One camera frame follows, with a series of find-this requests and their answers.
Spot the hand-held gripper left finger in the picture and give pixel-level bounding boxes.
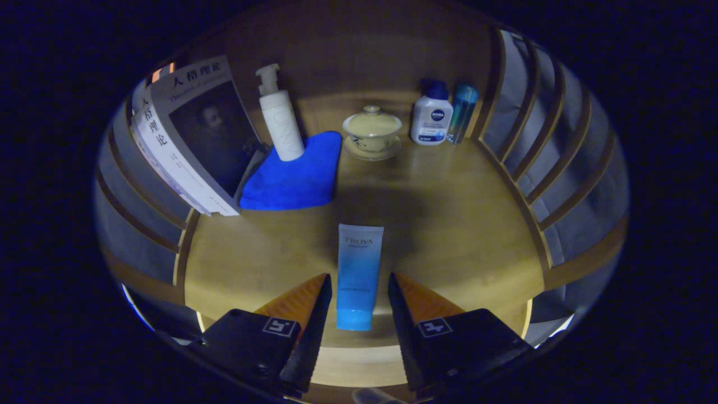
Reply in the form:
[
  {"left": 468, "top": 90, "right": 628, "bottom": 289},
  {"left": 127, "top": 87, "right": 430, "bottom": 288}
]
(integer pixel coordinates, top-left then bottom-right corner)
[{"left": 188, "top": 273, "right": 333, "bottom": 396}]

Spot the wooden cabinet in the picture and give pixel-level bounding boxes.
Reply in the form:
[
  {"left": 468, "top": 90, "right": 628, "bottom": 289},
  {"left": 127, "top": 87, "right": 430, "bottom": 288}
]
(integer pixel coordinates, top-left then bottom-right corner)
[{"left": 95, "top": 8, "right": 629, "bottom": 391}]

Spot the white bottle with blue cap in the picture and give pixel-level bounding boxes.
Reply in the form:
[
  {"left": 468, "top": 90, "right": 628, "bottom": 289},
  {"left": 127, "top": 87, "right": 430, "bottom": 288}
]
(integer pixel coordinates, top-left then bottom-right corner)
[{"left": 410, "top": 79, "right": 454, "bottom": 146}]

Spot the wooden countertop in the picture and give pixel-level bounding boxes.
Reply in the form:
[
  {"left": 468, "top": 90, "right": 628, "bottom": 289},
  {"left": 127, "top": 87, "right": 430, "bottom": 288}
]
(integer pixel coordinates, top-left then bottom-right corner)
[{"left": 184, "top": 90, "right": 546, "bottom": 388}]

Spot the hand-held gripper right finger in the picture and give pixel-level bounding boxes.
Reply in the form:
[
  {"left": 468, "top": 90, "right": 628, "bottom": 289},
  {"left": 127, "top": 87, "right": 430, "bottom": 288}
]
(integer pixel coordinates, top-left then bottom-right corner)
[{"left": 388, "top": 273, "right": 533, "bottom": 396}]

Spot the large book with portrait cover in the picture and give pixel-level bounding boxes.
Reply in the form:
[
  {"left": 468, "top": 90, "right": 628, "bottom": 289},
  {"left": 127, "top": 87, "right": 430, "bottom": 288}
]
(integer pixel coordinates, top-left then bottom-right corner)
[{"left": 131, "top": 55, "right": 265, "bottom": 217}]

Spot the blue folded cloth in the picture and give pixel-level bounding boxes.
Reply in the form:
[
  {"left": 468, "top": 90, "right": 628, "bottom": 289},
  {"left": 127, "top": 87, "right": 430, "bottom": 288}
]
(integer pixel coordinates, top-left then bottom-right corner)
[{"left": 240, "top": 131, "right": 343, "bottom": 211}]

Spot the white pump bottle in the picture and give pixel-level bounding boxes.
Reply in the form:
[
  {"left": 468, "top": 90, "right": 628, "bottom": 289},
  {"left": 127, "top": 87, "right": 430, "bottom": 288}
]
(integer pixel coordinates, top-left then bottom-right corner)
[{"left": 256, "top": 63, "right": 305, "bottom": 162}]

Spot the teal slim bottle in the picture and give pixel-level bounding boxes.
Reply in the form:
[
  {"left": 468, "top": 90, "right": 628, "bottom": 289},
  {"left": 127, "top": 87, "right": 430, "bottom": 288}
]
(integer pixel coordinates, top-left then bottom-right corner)
[{"left": 447, "top": 84, "right": 479, "bottom": 145}]

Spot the lidded ceramic tea cup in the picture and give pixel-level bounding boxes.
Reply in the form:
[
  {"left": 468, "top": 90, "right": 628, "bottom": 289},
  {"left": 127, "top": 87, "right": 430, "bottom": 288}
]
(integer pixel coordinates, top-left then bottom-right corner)
[{"left": 342, "top": 105, "right": 403, "bottom": 162}]

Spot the blue cosmetic tube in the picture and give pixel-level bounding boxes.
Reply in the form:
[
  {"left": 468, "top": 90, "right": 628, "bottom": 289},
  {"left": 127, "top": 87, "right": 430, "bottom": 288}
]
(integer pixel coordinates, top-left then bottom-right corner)
[{"left": 336, "top": 223, "right": 385, "bottom": 332}]

